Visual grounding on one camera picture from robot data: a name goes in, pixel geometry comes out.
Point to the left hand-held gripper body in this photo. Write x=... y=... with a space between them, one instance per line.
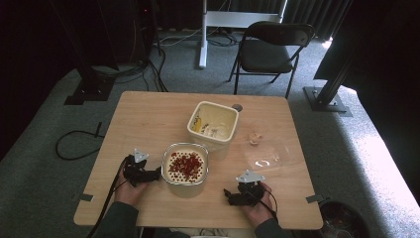
x=135 y=172

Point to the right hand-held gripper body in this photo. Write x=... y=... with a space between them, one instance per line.
x=251 y=190

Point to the glass container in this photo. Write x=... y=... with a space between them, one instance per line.
x=185 y=190

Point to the cream plastic bin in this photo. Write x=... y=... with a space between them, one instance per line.
x=218 y=139

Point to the person's right hand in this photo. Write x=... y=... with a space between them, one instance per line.
x=259 y=211

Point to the person's left hand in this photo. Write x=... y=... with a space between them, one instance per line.
x=128 y=195

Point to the white perforated strainer insert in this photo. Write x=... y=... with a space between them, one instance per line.
x=171 y=175

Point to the pile of red chopped pieces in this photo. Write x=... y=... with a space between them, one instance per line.
x=186 y=165

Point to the beige crumpled scrap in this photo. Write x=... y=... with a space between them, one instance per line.
x=255 y=138

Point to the grey tape strip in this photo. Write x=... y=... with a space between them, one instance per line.
x=314 y=198
x=82 y=197

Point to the yellow scrap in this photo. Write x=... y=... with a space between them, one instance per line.
x=196 y=125

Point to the white crumpled scrap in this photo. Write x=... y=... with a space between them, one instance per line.
x=213 y=130

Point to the small grey disc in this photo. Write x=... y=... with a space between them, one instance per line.
x=237 y=107

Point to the black metal stand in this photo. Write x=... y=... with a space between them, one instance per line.
x=90 y=87
x=325 y=99

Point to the black round bin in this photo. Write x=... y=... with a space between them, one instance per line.
x=343 y=219

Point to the black folding chair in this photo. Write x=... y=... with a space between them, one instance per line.
x=264 y=54

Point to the black equipment tower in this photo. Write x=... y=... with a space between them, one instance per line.
x=143 y=29

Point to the white desk frame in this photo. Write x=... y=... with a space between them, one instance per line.
x=231 y=19

